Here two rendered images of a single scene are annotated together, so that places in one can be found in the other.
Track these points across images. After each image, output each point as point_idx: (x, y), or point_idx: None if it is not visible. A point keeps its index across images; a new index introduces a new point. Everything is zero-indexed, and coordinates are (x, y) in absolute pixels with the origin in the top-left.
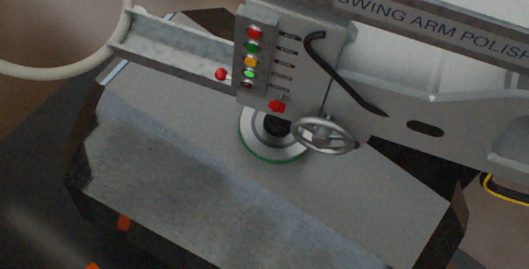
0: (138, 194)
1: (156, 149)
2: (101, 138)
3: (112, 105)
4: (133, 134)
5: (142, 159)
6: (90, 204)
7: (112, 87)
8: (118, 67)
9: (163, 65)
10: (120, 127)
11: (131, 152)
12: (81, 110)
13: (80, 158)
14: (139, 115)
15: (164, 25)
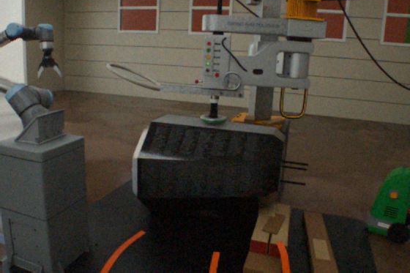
0: (170, 149)
1: (173, 132)
2: (151, 137)
3: (154, 125)
4: (164, 131)
5: (169, 137)
6: (147, 170)
7: (154, 121)
8: None
9: (177, 88)
10: (159, 130)
11: (164, 137)
12: (140, 139)
13: (143, 146)
14: (165, 124)
15: (173, 85)
